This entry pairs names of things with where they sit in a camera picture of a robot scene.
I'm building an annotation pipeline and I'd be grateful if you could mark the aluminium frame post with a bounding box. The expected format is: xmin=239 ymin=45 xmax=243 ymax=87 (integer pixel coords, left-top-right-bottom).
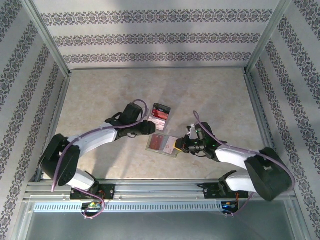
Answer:
xmin=21 ymin=0 xmax=72 ymax=77
xmin=243 ymin=0 xmax=293 ymax=76

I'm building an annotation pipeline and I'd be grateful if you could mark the aluminium side rail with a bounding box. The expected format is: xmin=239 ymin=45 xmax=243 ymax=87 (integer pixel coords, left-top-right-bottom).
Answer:
xmin=243 ymin=69 xmax=286 ymax=181
xmin=33 ymin=72 xmax=72 ymax=182

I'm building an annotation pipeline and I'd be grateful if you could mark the olive green card holder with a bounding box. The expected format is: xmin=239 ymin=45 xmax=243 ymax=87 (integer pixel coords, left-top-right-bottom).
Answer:
xmin=145 ymin=133 xmax=181 ymax=159

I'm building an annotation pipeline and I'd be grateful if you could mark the pink white patterned card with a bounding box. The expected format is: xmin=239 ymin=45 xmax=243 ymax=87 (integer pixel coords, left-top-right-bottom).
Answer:
xmin=147 ymin=115 xmax=167 ymax=131

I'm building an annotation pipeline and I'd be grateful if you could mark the aluminium front rail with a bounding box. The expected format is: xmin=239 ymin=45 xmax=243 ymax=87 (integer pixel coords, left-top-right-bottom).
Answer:
xmin=23 ymin=178 xmax=297 ymax=202

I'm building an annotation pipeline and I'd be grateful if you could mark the slotted grey cable duct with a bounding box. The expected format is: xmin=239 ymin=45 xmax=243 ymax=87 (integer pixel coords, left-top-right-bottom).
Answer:
xmin=33 ymin=201 xmax=224 ymax=213

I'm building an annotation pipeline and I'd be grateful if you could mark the grey metal sheet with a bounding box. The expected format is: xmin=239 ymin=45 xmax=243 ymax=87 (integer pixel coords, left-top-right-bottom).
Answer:
xmin=14 ymin=199 xmax=307 ymax=240

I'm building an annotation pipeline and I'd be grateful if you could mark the aluminium back rail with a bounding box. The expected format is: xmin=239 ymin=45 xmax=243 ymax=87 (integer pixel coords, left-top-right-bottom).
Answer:
xmin=68 ymin=65 xmax=247 ymax=72

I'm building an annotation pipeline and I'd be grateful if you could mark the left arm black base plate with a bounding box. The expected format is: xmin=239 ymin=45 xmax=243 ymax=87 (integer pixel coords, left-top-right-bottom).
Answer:
xmin=69 ymin=183 xmax=116 ymax=201

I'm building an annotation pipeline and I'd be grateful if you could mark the clear acrylic card box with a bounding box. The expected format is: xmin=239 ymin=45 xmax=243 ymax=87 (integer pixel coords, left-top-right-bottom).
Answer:
xmin=147 ymin=102 xmax=172 ymax=132

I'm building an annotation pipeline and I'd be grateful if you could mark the pink credit card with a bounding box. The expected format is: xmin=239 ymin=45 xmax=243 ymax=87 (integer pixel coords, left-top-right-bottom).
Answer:
xmin=163 ymin=136 xmax=179 ymax=155

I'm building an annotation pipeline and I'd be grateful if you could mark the dark red credit card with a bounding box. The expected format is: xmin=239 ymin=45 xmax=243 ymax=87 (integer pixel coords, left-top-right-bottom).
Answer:
xmin=151 ymin=108 xmax=170 ymax=120

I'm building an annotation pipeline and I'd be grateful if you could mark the black credit card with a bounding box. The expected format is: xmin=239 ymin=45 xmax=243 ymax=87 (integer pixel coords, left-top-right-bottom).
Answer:
xmin=153 ymin=103 xmax=172 ymax=113

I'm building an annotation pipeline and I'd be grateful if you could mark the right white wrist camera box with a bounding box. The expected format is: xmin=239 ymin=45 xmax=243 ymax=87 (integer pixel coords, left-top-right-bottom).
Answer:
xmin=185 ymin=123 xmax=199 ymax=137

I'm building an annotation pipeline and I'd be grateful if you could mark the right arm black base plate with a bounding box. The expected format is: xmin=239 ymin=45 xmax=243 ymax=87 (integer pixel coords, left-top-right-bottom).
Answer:
xmin=203 ymin=182 xmax=250 ymax=200

